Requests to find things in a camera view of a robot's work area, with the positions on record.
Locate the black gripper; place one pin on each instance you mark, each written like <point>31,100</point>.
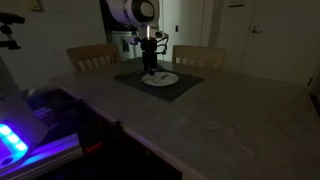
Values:
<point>149,53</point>

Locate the robot base with blue lights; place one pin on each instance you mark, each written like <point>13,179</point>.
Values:
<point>15,126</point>

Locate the white round plate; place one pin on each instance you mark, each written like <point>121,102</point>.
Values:
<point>161,79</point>

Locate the dark knife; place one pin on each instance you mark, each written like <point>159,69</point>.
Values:
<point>128,75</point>

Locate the dark rectangular placemat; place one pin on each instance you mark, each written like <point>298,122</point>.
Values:
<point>166,89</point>

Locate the wooden chair with slats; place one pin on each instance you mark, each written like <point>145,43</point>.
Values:
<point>94,56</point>
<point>199,56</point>

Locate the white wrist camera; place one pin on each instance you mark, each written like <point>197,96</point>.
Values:
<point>157,33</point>

